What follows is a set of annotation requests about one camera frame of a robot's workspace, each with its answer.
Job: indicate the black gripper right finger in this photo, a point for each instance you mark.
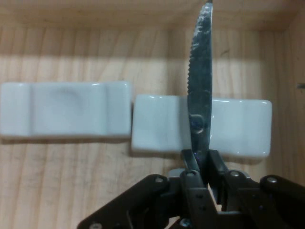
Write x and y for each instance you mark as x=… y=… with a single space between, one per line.
x=269 y=202

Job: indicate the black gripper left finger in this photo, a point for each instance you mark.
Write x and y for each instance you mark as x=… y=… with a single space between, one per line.
x=143 y=205

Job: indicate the steel serrated table knife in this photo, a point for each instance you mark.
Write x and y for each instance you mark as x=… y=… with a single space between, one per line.
x=200 y=83

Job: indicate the white ceramic cutlery rest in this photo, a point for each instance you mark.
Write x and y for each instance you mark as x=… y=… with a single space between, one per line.
x=64 y=109
x=240 y=128

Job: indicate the light wooden drawer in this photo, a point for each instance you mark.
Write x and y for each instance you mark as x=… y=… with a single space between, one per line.
x=95 y=59

